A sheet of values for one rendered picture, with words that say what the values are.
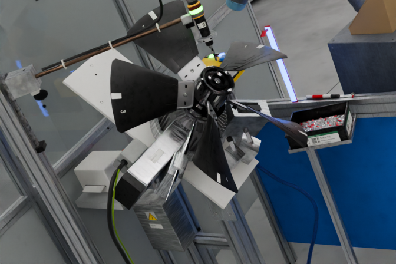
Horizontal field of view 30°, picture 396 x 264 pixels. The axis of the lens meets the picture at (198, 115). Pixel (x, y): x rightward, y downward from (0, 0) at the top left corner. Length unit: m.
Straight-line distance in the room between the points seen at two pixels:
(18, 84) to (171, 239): 0.79
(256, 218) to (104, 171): 1.31
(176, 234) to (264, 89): 1.50
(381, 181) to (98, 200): 1.09
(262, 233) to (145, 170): 1.55
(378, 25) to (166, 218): 1.05
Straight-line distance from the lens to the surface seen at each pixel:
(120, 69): 2.27
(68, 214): 2.70
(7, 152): 2.72
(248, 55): 2.58
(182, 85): 2.35
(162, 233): 2.73
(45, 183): 2.64
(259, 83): 3.96
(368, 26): 2.86
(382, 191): 2.99
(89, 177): 2.82
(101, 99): 2.53
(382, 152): 2.87
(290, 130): 2.41
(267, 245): 3.65
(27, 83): 2.48
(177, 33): 2.48
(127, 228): 3.15
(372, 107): 2.74
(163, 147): 2.35
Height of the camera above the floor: 2.13
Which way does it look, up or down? 24 degrees down
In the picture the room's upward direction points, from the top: 24 degrees counter-clockwise
